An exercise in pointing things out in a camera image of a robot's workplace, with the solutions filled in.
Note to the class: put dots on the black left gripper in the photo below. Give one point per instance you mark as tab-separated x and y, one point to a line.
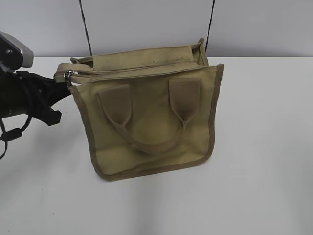
28	93

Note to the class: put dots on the yellow canvas tote bag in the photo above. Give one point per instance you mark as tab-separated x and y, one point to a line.
146	111

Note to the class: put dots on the silver metal zipper pull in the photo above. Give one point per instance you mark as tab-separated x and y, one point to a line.
67	77

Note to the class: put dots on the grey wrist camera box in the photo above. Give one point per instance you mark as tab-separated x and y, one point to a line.
14	54

